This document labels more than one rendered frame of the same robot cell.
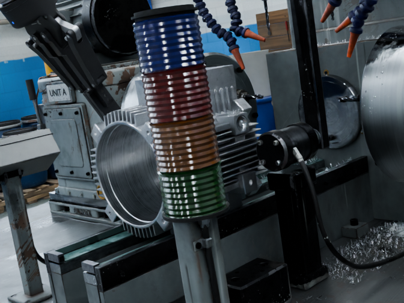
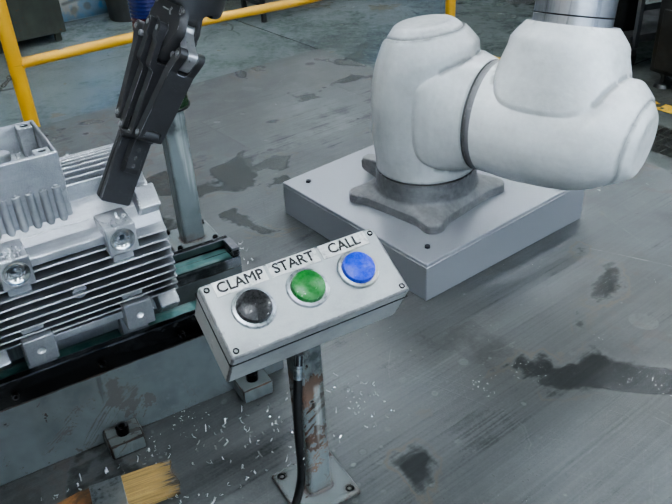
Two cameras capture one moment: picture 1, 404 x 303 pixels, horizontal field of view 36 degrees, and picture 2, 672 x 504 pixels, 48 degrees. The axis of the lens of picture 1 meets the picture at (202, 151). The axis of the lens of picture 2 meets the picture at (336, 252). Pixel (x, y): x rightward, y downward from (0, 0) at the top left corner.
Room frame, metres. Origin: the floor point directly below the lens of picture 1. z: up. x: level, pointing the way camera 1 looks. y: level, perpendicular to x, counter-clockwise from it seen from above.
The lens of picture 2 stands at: (1.55, 0.48, 1.43)
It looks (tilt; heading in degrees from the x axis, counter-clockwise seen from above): 32 degrees down; 193
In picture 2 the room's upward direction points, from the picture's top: 3 degrees counter-clockwise
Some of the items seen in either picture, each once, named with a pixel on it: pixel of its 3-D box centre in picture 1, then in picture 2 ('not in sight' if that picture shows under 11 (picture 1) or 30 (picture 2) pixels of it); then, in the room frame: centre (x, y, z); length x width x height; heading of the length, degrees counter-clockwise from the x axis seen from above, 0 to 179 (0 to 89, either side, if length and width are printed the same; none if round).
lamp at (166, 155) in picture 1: (184, 141); not in sight; (0.57, 0.01, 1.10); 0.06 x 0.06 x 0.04
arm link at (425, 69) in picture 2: not in sight; (431, 95); (0.50, 0.40, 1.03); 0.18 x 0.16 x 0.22; 64
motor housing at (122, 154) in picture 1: (178, 159); (56, 252); (0.95, 0.04, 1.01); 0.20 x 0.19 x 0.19; 133
